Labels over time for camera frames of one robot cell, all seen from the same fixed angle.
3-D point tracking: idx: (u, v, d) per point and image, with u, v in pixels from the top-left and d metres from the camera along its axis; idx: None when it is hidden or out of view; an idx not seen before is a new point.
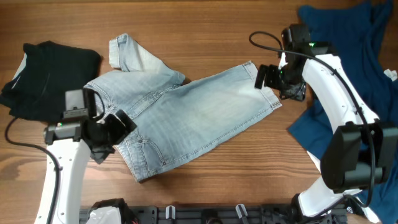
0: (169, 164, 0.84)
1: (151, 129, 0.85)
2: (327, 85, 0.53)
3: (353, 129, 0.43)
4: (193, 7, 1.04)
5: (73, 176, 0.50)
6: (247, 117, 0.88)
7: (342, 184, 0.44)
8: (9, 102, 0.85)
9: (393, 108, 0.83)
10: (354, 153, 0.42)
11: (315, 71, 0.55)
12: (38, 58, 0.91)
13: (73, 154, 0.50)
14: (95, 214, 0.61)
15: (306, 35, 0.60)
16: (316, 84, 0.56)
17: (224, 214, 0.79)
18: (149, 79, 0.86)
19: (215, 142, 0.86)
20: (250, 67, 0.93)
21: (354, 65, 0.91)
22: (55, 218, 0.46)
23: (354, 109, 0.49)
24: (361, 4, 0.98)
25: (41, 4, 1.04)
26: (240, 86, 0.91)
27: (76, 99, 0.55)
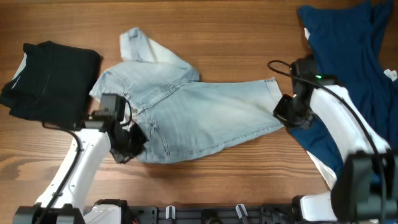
0: (173, 155, 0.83)
1: (163, 119, 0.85)
2: (336, 114, 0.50)
3: (363, 156, 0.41)
4: (193, 7, 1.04)
5: (91, 158, 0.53)
6: (260, 125, 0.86)
7: (354, 217, 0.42)
8: (9, 102, 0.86)
9: (393, 107, 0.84)
10: (364, 183, 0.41)
11: (322, 99, 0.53)
12: (38, 58, 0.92)
13: (97, 140, 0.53)
14: (97, 208, 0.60)
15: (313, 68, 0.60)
16: (326, 114, 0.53)
17: (224, 214, 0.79)
18: (167, 74, 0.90)
19: (221, 145, 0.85)
20: (272, 84, 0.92)
21: (356, 65, 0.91)
22: (66, 187, 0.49)
23: (363, 136, 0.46)
24: (362, 4, 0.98)
25: (41, 4, 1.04)
26: (258, 99, 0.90)
27: (111, 103, 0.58)
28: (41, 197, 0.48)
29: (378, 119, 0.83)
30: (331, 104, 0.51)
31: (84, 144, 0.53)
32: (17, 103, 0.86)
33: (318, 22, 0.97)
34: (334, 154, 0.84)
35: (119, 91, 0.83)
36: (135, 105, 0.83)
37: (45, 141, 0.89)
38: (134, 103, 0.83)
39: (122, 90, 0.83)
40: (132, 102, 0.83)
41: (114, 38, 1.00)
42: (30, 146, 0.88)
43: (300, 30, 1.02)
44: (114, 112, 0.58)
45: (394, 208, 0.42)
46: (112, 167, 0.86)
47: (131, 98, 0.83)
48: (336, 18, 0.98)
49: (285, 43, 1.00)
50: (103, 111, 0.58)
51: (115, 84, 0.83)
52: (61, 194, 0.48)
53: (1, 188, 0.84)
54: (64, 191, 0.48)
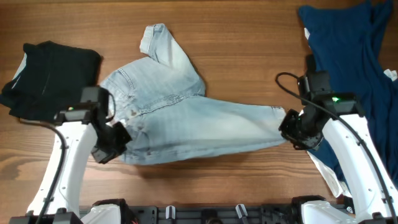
0: (153, 156, 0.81)
1: (155, 123, 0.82)
2: (351, 158, 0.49)
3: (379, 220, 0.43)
4: (193, 7, 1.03)
5: (79, 154, 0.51)
6: (256, 140, 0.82)
7: None
8: (9, 102, 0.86)
9: (393, 107, 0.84)
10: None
11: (337, 134, 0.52)
12: (38, 58, 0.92)
13: (81, 135, 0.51)
14: (95, 208, 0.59)
15: (326, 83, 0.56)
16: (337, 152, 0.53)
17: (224, 214, 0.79)
18: (175, 83, 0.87)
19: (209, 150, 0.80)
20: (278, 111, 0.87)
21: (356, 65, 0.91)
22: (56, 190, 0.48)
23: (383, 198, 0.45)
24: (362, 4, 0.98)
25: (41, 4, 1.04)
26: (262, 121, 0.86)
27: (92, 93, 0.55)
28: (33, 204, 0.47)
29: (378, 119, 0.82)
30: (346, 141, 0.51)
31: (68, 141, 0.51)
32: (17, 103, 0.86)
33: (318, 22, 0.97)
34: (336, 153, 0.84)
35: (124, 92, 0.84)
36: (136, 108, 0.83)
37: (45, 141, 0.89)
38: (135, 106, 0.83)
39: (127, 91, 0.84)
40: (134, 106, 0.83)
41: (114, 38, 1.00)
42: (30, 146, 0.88)
43: (300, 30, 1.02)
44: (97, 101, 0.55)
45: None
46: (112, 166, 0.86)
47: (135, 101, 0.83)
48: (336, 18, 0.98)
49: (285, 43, 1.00)
50: (85, 102, 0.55)
51: (121, 83, 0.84)
52: (52, 198, 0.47)
53: (1, 188, 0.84)
54: (56, 195, 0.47)
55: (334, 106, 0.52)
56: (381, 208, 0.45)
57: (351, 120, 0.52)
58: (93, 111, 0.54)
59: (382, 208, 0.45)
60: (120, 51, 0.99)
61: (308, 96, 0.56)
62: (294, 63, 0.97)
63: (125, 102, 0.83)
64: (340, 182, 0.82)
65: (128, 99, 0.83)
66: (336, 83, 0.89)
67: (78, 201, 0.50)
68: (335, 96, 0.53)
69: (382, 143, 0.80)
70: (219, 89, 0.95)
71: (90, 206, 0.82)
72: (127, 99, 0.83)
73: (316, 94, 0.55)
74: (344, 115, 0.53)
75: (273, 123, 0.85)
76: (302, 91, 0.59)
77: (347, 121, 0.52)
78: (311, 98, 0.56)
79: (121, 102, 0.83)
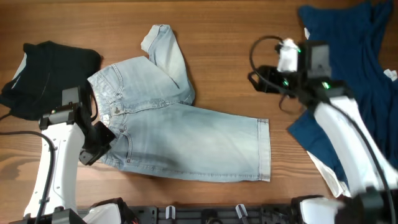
0: (132, 164, 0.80)
1: (137, 127, 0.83)
2: (344, 137, 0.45)
3: (372, 193, 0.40)
4: (193, 7, 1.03)
5: (69, 154, 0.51)
6: (232, 170, 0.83)
7: None
8: (8, 102, 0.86)
9: (393, 107, 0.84)
10: (373, 214, 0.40)
11: (328, 117, 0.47)
12: (38, 58, 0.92)
13: (68, 135, 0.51)
14: (93, 209, 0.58)
15: (326, 61, 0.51)
16: (329, 133, 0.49)
17: (224, 214, 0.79)
18: (164, 88, 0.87)
19: (186, 174, 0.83)
20: (263, 126, 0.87)
21: (354, 66, 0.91)
22: (50, 191, 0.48)
23: (377, 172, 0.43)
24: (362, 4, 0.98)
25: (41, 4, 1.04)
26: (245, 138, 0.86)
27: (73, 95, 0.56)
28: (29, 207, 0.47)
29: (379, 120, 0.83)
30: (337, 123, 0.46)
31: (56, 142, 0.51)
32: (17, 103, 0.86)
33: (319, 22, 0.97)
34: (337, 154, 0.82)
35: (113, 88, 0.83)
36: (121, 106, 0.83)
37: None
38: (121, 104, 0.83)
39: (117, 87, 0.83)
40: (119, 104, 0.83)
41: (114, 38, 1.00)
42: (30, 145, 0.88)
43: (300, 30, 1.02)
44: (79, 101, 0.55)
45: None
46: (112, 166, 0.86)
47: (122, 100, 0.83)
48: (336, 18, 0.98)
49: None
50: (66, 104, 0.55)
51: (113, 80, 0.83)
52: (48, 199, 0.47)
53: (1, 188, 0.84)
54: (51, 195, 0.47)
55: (325, 91, 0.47)
56: (374, 182, 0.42)
57: (348, 107, 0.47)
58: (76, 111, 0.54)
59: (375, 182, 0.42)
60: (120, 51, 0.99)
61: (305, 74, 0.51)
62: None
63: (112, 99, 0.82)
64: (339, 182, 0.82)
65: (115, 96, 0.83)
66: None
67: (74, 201, 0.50)
68: (327, 82, 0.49)
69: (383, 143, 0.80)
70: (219, 89, 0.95)
71: (90, 206, 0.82)
72: (115, 98, 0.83)
73: (313, 73, 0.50)
74: (336, 100, 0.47)
75: (256, 141, 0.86)
76: (300, 66, 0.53)
77: (338, 104, 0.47)
78: (306, 76, 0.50)
79: (109, 99, 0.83)
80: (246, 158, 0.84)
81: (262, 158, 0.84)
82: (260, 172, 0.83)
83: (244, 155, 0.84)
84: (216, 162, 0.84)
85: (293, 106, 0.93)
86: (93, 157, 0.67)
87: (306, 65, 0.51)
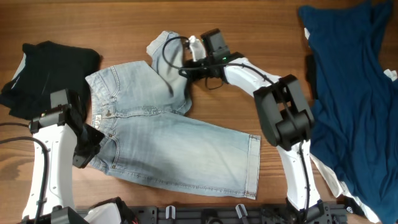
0: (117, 170, 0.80)
1: (126, 132, 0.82)
2: (242, 78, 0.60)
3: (265, 92, 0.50)
4: (193, 7, 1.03)
5: (62, 154, 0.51)
6: (218, 184, 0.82)
7: (280, 137, 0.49)
8: (7, 102, 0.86)
9: (393, 108, 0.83)
10: (272, 108, 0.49)
11: (233, 73, 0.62)
12: (38, 58, 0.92)
13: (60, 135, 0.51)
14: (93, 209, 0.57)
15: (221, 41, 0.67)
16: (237, 84, 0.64)
17: (224, 214, 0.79)
18: (158, 96, 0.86)
19: (172, 184, 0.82)
20: (255, 142, 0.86)
21: (354, 67, 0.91)
22: (47, 191, 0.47)
23: (262, 79, 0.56)
24: (362, 4, 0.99)
25: (41, 4, 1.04)
26: (235, 154, 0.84)
27: (60, 97, 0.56)
28: (27, 210, 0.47)
29: (377, 120, 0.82)
30: (236, 72, 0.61)
31: (49, 144, 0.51)
32: (17, 103, 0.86)
33: (318, 23, 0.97)
34: (334, 154, 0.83)
35: (109, 91, 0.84)
36: (114, 109, 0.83)
37: None
38: (114, 107, 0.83)
39: (112, 90, 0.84)
40: (112, 107, 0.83)
41: (114, 38, 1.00)
42: (30, 146, 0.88)
43: (300, 30, 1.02)
44: (68, 102, 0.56)
45: (305, 119, 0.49)
46: None
47: (115, 103, 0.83)
48: (337, 18, 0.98)
49: (285, 43, 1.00)
50: (55, 106, 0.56)
51: (110, 83, 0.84)
52: (45, 200, 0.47)
53: (1, 188, 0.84)
54: (48, 195, 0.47)
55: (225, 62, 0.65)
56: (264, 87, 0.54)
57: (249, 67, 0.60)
58: (66, 112, 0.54)
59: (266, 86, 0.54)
60: (120, 51, 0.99)
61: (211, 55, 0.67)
62: (294, 63, 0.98)
63: (106, 101, 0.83)
64: (339, 182, 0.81)
65: (109, 99, 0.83)
66: (318, 87, 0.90)
67: (71, 200, 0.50)
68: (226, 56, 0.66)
69: (382, 143, 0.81)
70: (219, 89, 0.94)
71: (89, 206, 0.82)
72: (109, 100, 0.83)
73: (216, 53, 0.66)
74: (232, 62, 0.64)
75: (245, 158, 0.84)
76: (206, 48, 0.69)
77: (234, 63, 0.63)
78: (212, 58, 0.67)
79: (103, 100, 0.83)
80: (234, 175, 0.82)
81: (249, 175, 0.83)
82: (246, 189, 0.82)
83: (232, 170, 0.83)
84: (204, 171, 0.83)
85: None
86: (84, 158, 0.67)
87: (210, 47, 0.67)
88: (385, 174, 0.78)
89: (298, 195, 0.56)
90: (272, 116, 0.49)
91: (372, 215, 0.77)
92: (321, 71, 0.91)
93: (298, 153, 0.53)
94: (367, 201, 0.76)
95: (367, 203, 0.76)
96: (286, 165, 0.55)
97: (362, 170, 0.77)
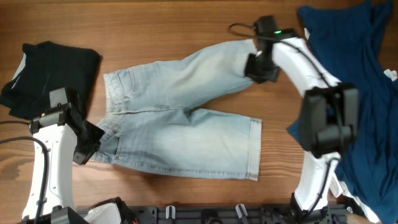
0: (120, 161, 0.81)
1: (130, 128, 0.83)
2: (293, 63, 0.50)
3: (316, 92, 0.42)
4: (193, 8, 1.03)
5: (62, 154, 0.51)
6: (219, 168, 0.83)
7: (316, 145, 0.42)
8: (9, 103, 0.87)
9: (392, 108, 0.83)
10: (319, 115, 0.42)
11: (283, 53, 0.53)
12: (38, 58, 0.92)
13: (60, 135, 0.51)
14: (92, 209, 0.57)
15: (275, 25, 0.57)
16: (290, 70, 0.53)
17: (224, 214, 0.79)
18: (170, 100, 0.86)
19: (175, 172, 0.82)
20: (256, 125, 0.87)
21: (354, 66, 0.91)
22: (46, 191, 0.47)
23: (318, 76, 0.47)
24: (362, 5, 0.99)
25: (41, 4, 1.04)
26: (236, 137, 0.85)
27: (60, 96, 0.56)
28: (27, 210, 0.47)
29: (378, 119, 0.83)
30: (288, 54, 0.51)
31: (49, 144, 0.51)
32: (17, 103, 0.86)
33: (318, 23, 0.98)
34: None
35: (123, 90, 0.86)
36: (125, 107, 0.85)
37: None
38: (125, 105, 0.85)
39: (127, 89, 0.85)
40: (124, 105, 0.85)
41: (114, 38, 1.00)
42: (30, 146, 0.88)
43: (300, 29, 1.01)
44: (68, 102, 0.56)
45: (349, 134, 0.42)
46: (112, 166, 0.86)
47: (129, 102, 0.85)
48: (336, 18, 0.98)
49: None
50: (55, 106, 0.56)
51: (126, 84, 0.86)
52: (45, 200, 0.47)
53: (1, 188, 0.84)
54: (48, 195, 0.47)
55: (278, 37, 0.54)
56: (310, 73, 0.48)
57: (288, 40, 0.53)
58: (66, 112, 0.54)
59: (311, 73, 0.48)
60: (120, 51, 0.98)
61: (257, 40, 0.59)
62: None
63: (119, 98, 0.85)
64: (339, 182, 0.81)
65: (122, 98, 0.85)
66: None
67: (71, 200, 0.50)
68: (278, 30, 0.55)
69: (382, 143, 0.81)
70: None
71: (90, 206, 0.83)
72: (122, 99, 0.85)
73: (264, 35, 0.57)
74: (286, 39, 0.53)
75: (247, 140, 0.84)
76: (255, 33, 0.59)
77: (288, 42, 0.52)
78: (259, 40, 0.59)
79: (115, 99, 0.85)
80: (236, 157, 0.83)
81: (252, 158, 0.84)
82: (249, 171, 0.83)
83: (234, 154, 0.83)
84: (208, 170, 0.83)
85: (293, 107, 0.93)
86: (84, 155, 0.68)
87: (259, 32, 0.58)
88: (385, 174, 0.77)
89: (307, 198, 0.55)
90: (315, 119, 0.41)
91: (372, 215, 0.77)
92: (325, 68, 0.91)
93: (326, 164, 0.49)
94: (367, 201, 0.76)
95: (367, 202, 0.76)
96: (308, 171, 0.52)
97: (362, 170, 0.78)
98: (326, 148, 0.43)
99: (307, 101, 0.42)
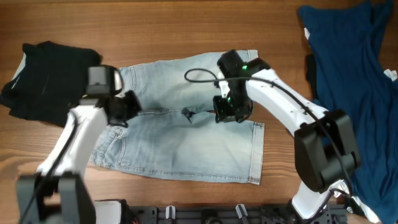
0: (123, 167, 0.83)
1: (133, 132, 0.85)
2: (271, 98, 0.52)
3: (308, 130, 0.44)
4: (193, 7, 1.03)
5: (89, 132, 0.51)
6: (221, 172, 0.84)
7: (323, 184, 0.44)
8: (8, 102, 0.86)
9: (393, 108, 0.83)
10: (318, 152, 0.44)
11: (257, 91, 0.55)
12: (37, 57, 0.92)
13: (93, 115, 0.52)
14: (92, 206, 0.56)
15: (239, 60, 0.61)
16: (269, 107, 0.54)
17: (224, 214, 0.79)
18: (172, 102, 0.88)
19: (176, 174, 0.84)
20: (259, 129, 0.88)
21: (354, 65, 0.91)
22: (64, 157, 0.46)
23: (301, 110, 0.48)
24: (362, 4, 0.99)
25: (41, 4, 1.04)
26: (239, 139, 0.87)
27: (100, 75, 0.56)
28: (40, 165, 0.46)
29: (378, 120, 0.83)
30: (263, 91, 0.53)
31: (82, 119, 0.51)
32: (17, 103, 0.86)
33: (318, 23, 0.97)
34: None
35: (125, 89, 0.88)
36: None
37: (44, 142, 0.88)
38: None
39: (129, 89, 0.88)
40: None
41: (114, 38, 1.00)
42: (30, 146, 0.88)
43: (300, 30, 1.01)
44: (106, 85, 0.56)
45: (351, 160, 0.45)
46: None
47: None
48: (336, 18, 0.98)
49: (285, 43, 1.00)
50: (94, 85, 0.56)
51: (127, 83, 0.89)
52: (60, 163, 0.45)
53: (1, 188, 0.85)
54: (63, 160, 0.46)
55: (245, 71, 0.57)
56: (293, 107, 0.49)
57: (259, 74, 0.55)
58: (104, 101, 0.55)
59: (294, 107, 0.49)
60: (120, 51, 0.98)
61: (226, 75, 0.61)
62: (294, 63, 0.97)
63: None
64: None
65: None
66: (318, 84, 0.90)
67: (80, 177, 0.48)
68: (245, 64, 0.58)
69: (382, 143, 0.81)
70: None
71: None
72: None
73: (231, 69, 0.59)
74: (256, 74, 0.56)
75: (249, 144, 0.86)
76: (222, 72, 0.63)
77: (259, 77, 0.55)
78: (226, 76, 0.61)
79: None
80: (238, 161, 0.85)
81: (254, 162, 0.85)
82: (250, 175, 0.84)
83: (236, 157, 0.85)
84: (208, 170, 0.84)
85: None
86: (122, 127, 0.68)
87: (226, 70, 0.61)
88: (385, 174, 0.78)
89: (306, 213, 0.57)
90: (313, 155, 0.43)
91: (372, 215, 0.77)
92: (321, 71, 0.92)
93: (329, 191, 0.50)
94: (367, 201, 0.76)
95: (366, 203, 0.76)
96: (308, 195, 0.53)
97: (361, 170, 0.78)
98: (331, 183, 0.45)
99: (301, 142, 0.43)
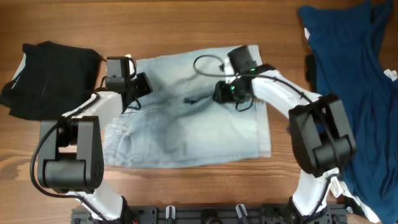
0: (136, 162, 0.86)
1: (139, 128, 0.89)
2: (274, 91, 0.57)
3: (302, 111, 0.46)
4: (193, 7, 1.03)
5: (108, 104, 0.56)
6: (232, 153, 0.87)
7: (317, 165, 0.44)
8: (9, 102, 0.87)
9: (393, 107, 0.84)
10: (311, 131, 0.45)
11: (262, 85, 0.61)
12: (38, 57, 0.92)
13: (112, 98, 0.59)
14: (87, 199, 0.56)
15: (249, 58, 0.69)
16: (273, 99, 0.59)
17: (224, 214, 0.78)
18: (175, 99, 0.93)
19: (186, 160, 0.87)
20: (262, 106, 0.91)
21: (354, 65, 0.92)
22: (87, 109, 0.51)
23: (298, 96, 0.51)
24: (362, 4, 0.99)
25: (41, 4, 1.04)
26: (243, 117, 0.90)
27: (116, 66, 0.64)
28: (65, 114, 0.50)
29: (378, 119, 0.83)
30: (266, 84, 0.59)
31: (103, 96, 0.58)
32: (18, 103, 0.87)
33: (318, 23, 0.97)
34: None
35: None
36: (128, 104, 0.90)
37: None
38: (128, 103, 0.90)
39: None
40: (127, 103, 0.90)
41: (114, 38, 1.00)
42: (30, 146, 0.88)
43: (300, 29, 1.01)
44: (122, 76, 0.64)
45: (346, 146, 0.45)
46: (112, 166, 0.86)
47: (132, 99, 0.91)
48: (336, 18, 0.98)
49: (285, 43, 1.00)
50: (111, 76, 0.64)
51: None
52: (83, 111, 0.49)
53: (2, 188, 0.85)
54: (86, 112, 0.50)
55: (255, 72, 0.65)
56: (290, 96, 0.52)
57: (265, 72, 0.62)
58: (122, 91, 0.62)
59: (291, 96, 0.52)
60: (120, 51, 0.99)
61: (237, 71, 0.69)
62: (294, 63, 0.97)
63: None
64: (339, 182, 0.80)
65: None
66: (319, 85, 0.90)
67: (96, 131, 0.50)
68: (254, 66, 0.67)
69: (382, 143, 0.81)
70: None
71: None
72: None
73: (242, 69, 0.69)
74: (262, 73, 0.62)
75: (254, 121, 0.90)
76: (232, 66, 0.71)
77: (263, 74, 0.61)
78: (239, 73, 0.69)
79: None
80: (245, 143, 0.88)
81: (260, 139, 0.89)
82: (261, 149, 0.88)
83: (243, 135, 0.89)
84: (216, 160, 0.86)
85: None
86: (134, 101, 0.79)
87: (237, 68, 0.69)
88: (386, 175, 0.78)
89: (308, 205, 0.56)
90: (306, 133, 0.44)
91: (372, 214, 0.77)
92: (321, 71, 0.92)
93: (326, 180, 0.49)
94: (367, 201, 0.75)
95: (367, 203, 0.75)
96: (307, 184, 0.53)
97: (361, 170, 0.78)
98: (326, 166, 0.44)
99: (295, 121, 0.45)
